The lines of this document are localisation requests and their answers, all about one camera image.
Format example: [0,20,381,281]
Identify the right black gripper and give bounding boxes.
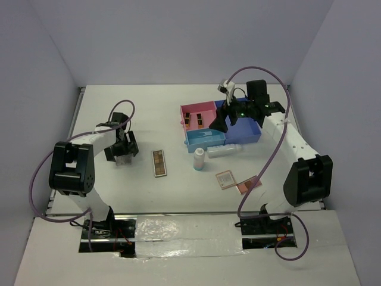
[209,91,255,133]

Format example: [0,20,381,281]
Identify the silver white pan palette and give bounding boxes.
[116,154,131,166]

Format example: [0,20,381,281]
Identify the black gold lipstick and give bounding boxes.
[183,113,191,129]
[196,113,204,129]

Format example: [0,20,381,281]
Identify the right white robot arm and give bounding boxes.
[209,80,333,233]

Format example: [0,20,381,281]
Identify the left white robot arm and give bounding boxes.
[49,112,139,238]

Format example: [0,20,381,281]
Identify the pink blue purple organizer tray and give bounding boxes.
[180,100,261,153]

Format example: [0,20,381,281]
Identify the lying white spray bottle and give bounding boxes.
[207,144,243,158]

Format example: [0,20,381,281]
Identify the long brown eyeshadow palette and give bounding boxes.
[152,150,167,178]

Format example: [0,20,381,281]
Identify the upright white pastel bottle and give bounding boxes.
[193,148,205,171]

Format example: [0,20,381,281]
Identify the pink compact label up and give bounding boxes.
[216,170,237,189]

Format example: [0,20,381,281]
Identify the pink blush palette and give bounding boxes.
[236,176,262,195]

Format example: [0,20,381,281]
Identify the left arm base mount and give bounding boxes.
[70,219,136,258]

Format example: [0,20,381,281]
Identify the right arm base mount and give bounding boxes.
[235,216,296,250]

